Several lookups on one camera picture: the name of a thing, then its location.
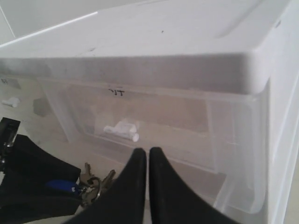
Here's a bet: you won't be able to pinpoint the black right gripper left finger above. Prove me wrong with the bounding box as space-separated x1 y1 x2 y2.
66 148 147 224

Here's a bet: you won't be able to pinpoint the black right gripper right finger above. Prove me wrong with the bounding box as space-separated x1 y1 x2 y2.
149 147 237 224

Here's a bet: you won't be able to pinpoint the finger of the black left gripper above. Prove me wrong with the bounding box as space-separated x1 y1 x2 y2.
0 134 81 216

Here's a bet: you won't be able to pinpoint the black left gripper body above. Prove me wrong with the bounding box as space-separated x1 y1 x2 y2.
0 117 21 172

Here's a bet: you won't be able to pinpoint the keys with blue fob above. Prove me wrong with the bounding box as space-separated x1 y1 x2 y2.
46 162 116 208

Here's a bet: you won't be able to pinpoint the clear plastic storage bin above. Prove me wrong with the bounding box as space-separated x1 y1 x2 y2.
22 128 267 224

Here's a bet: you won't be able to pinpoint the top left small drawer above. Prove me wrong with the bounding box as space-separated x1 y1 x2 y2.
0 75 67 144

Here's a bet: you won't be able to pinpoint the small drawer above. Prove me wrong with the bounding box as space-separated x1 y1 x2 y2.
40 79 263 176
0 75 67 144

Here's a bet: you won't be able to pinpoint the top right small drawer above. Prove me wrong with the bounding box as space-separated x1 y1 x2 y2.
40 79 263 176

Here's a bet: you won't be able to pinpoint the white translucent drawer cabinet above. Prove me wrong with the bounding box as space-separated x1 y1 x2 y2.
0 0 299 224

